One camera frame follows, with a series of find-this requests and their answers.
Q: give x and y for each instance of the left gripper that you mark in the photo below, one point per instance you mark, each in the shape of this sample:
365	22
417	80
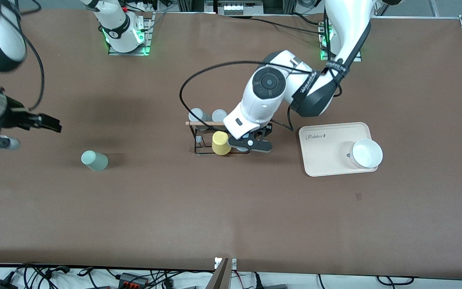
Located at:
266	129

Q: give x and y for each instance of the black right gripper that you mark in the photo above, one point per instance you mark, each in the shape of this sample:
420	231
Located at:
15	116

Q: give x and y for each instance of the pale green plastic cup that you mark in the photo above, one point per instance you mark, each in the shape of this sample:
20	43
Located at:
94	160

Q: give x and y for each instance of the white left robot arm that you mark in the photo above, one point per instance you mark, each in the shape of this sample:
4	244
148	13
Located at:
347	24

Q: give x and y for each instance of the yellow plastic cup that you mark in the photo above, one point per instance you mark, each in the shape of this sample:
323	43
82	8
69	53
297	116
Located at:
220	143

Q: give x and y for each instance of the grey plastic cup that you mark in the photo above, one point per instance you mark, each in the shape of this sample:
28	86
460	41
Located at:
196	114
219	115

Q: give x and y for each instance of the cream tray with Rabbit print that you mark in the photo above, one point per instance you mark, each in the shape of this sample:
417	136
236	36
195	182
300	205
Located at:
327	138

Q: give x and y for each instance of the white bowl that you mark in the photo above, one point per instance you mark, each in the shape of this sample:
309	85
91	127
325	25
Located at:
367	153

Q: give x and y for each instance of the white power strip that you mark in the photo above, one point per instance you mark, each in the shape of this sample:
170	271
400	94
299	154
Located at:
237	8

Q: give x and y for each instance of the black power adapter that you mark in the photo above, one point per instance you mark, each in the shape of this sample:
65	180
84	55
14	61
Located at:
2	284

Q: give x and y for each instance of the grey adapter with red connectors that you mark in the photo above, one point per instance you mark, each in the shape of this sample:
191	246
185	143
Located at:
132	280

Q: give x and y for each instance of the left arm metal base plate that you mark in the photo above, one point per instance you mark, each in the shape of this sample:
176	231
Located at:
359	56

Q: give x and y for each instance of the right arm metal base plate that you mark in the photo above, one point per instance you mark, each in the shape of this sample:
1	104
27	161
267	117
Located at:
144	40

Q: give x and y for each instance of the wooden wedge post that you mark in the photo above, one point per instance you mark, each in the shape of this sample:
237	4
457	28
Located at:
221	277

